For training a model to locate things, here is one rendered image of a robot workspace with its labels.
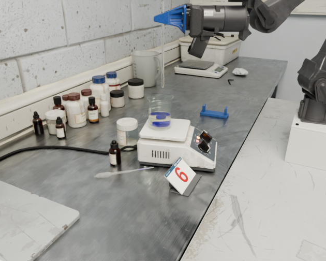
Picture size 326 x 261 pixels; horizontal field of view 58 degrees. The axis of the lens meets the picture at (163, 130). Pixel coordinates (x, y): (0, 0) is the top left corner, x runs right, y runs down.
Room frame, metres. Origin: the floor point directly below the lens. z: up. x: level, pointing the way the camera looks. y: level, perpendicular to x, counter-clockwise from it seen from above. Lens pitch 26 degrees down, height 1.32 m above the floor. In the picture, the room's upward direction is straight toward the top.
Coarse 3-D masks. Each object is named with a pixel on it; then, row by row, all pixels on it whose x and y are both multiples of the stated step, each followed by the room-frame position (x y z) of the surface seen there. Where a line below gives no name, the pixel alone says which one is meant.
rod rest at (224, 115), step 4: (204, 104) 1.03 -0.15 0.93; (204, 108) 1.02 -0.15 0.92; (200, 112) 1.01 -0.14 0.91; (204, 112) 1.01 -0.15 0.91; (208, 112) 1.01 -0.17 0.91; (212, 112) 1.01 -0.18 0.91; (216, 112) 1.01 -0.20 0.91; (220, 112) 1.01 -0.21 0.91; (224, 112) 0.98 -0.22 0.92; (212, 116) 0.99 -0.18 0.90; (216, 116) 0.98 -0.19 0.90; (220, 116) 0.98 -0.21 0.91; (224, 116) 0.97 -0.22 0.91
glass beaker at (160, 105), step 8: (152, 96) 0.74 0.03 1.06; (160, 96) 0.74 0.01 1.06; (168, 96) 0.74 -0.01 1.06; (152, 104) 0.69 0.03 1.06; (160, 104) 0.69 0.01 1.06; (168, 104) 0.70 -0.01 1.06; (152, 112) 0.69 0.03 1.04; (160, 112) 0.69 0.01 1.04; (168, 112) 0.70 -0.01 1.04; (152, 120) 0.69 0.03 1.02; (160, 120) 0.69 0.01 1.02; (168, 120) 0.70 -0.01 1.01; (152, 128) 0.69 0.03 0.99; (160, 128) 0.69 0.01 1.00; (168, 128) 0.70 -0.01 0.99
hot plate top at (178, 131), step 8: (176, 120) 0.76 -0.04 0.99; (184, 120) 0.76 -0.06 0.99; (144, 128) 0.70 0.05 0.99; (176, 128) 0.70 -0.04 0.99; (184, 128) 0.70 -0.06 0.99; (144, 136) 0.66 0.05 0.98; (152, 136) 0.66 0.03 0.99; (160, 136) 0.66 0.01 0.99; (168, 136) 0.66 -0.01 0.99; (176, 136) 0.66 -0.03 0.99; (184, 136) 0.66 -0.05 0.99
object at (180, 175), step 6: (180, 162) 0.62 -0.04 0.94; (174, 168) 0.59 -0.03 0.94; (180, 168) 0.60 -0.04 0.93; (186, 168) 0.61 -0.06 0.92; (174, 174) 0.58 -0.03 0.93; (180, 174) 0.59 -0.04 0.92; (186, 174) 0.60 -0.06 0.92; (192, 174) 0.61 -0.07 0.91; (174, 180) 0.56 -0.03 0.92; (180, 180) 0.57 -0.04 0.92; (186, 180) 0.58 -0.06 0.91; (180, 186) 0.55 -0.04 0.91
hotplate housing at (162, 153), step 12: (192, 132) 0.72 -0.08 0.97; (144, 144) 0.66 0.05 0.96; (156, 144) 0.66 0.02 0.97; (168, 144) 0.65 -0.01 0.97; (180, 144) 0.65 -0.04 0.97; (216, 144) 0.73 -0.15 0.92; (144, 156) 0.66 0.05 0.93; (156, 156) 0.65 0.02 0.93; (168, 156) 0.65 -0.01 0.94; (180, 156) 0.64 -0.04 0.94; (192, 156) 0.63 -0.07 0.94; (204, 156) 0.63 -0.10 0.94; (192, 168) 0.64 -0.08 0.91; (204, 168) 0.63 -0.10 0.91
